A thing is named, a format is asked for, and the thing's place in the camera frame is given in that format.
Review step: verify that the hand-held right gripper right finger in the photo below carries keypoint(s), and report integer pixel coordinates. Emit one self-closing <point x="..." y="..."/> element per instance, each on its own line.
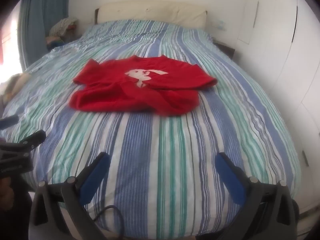
<point x="228" y="177"/>

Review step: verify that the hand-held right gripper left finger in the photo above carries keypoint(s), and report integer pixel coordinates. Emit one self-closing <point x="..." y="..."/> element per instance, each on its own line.
<point x="96" y="175"/>

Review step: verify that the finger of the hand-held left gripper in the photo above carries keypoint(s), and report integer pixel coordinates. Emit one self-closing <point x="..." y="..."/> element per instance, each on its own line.
<point x="32" y="140"/>
<point x="8" y="122"/>

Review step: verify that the red t-shirt with white print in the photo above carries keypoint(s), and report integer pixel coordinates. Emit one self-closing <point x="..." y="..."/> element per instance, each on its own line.
<point x="135" y="87"/>

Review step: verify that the pile of clothes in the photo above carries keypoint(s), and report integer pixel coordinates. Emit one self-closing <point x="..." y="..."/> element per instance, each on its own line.
<point x="62" y="27"/>

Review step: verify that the person's left hand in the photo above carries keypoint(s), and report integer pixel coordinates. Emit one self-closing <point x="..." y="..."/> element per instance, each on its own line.
<point x="6" y="195"/>

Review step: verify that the striped blue green bed cover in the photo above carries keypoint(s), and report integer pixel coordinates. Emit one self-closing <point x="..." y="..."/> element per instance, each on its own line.
<point x="165" y="155"/>

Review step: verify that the blue curtain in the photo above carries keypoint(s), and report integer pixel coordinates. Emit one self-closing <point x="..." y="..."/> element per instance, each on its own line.
<point x="42" y="10"/>

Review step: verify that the dark wooden nightstand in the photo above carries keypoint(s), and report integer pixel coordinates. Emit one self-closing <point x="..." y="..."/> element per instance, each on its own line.
<point x="226" y="48"/>

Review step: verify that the white wardrobe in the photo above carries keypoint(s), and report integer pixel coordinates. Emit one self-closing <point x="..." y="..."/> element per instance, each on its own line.
<point x="282" y="55"/>

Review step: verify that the cream padded headboard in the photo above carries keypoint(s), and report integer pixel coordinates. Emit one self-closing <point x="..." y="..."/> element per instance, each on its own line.
<point x="155" y="11"/>

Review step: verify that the white wall socket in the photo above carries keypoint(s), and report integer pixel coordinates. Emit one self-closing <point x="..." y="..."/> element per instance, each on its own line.
<point x="220" y="24"/>

